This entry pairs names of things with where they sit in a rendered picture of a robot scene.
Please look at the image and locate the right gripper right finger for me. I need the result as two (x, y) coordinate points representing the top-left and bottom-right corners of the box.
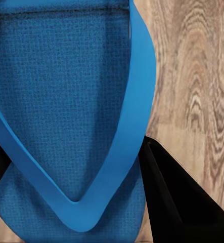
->
(138, 136), (224, 243)

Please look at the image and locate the sandal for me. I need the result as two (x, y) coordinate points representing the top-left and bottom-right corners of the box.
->
(0, 0), (156, 243)

